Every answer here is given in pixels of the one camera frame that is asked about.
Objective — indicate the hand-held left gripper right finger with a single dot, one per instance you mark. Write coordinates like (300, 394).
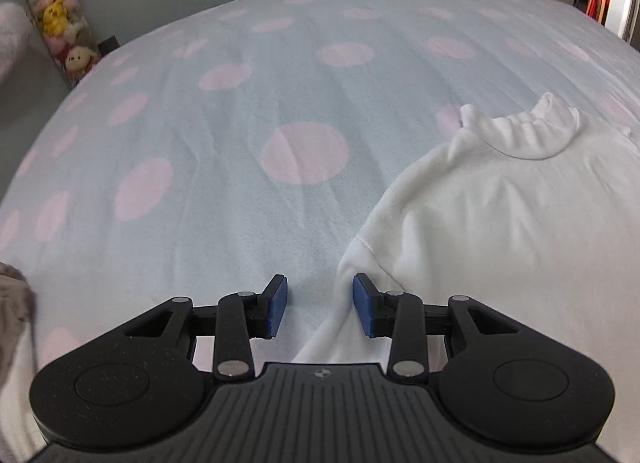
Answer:
(362, 303)

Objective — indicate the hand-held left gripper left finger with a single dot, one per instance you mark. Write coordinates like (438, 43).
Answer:
(277, 303)

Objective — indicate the clear tube of plush toys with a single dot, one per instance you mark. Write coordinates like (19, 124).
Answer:
(57, 18)

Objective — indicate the white sweater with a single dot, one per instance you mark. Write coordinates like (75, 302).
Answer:
(500, 223)

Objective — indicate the beige cloth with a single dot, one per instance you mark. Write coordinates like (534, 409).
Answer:
(12, 298)

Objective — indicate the bed with pink dotted sheet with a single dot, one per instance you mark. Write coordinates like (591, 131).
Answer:
(225, 143)

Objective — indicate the dark wall outlet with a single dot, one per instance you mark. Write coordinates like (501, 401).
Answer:
(108, 45)

